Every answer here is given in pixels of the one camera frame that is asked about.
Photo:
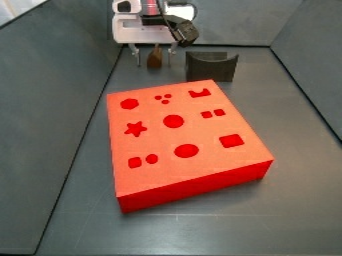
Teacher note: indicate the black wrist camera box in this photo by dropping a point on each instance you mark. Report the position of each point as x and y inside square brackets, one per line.
[182, 29]

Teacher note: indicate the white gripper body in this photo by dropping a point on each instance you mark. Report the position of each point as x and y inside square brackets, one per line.
[127, 28]

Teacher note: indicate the black curved fixture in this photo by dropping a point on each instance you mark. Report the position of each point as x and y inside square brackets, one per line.
[210, 65]

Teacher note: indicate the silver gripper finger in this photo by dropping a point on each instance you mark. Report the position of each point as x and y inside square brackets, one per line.
[172, 52]
[135, 52]

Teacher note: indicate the red block with shaped holes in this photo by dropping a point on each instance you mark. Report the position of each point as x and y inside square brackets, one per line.
[181, 143]

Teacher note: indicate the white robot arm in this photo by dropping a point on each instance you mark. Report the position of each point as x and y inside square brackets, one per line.
[154, 22]

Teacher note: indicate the brown three prong object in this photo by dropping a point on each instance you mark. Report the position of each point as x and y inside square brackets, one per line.
[155, 58]

